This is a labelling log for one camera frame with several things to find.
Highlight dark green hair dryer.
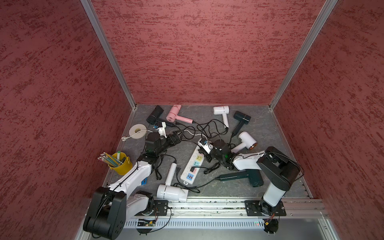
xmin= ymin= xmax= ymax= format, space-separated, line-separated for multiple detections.
xmin=216 ymin=169 xmax=264 ymax=188
xmin=231 ymin=111 xmax=251 ymax=137

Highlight white tape roll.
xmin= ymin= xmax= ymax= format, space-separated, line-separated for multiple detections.
xmin=129 ymin=124 xmax=148 ymax=139

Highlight pink hair dryer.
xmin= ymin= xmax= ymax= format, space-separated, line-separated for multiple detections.
xmin=166 ymin=105 xmax=194 ymax=124

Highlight white blue box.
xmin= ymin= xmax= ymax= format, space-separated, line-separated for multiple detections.
xmin=141 ymin=178 xmax=148 ymax=186

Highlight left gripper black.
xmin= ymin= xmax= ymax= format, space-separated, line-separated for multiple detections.
xmin=155 ymin=130 xmax=185 ymax=156

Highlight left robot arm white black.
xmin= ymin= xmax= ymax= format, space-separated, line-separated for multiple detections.
xmin=83 ymin=130 xmax=184 ymax=240

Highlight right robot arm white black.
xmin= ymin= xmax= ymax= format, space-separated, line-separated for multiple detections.
xmin=210 ymin=140 xmax=302 ymax=216

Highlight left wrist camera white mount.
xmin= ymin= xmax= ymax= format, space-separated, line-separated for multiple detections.
xmin=157 ymin=122 xmax=167 ymax=138

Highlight yellow pencil cup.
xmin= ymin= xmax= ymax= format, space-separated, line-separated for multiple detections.
xmin=98 ymin=151 xmax=133 ymax=176

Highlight dark green hair dryer back right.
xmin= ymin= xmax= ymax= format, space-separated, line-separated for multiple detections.
xmin=231 ymin=111 xmax=251 ymax=137

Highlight large white hair dryer front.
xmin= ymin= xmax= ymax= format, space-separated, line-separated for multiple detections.
xmin=157 ymin=162 xmax=189 ymax=202

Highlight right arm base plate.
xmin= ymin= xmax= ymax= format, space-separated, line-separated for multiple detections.
xmin=244 ymin=200 xmax=287 ymax=217

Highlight dark green hair dryer front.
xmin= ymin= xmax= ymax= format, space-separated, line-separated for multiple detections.
xmin=216 ymin=169 xmax=264 ymax=188

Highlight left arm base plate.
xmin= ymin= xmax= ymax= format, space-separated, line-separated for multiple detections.
xmin=135 ymin=200 xmax=169 ymax=217

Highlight black hair dryer back left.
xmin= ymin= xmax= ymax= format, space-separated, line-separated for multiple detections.
xmin=146 ymin=105 xmax=176 ymax=127

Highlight white power strip coloured sockets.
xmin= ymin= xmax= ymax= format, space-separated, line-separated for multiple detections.
xmin=180 ymin=142 xmax=210 ymax=186

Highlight white power strip cable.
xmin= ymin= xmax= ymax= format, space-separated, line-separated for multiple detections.
xmin=121 ymin=128 xmax=154 ymax=142

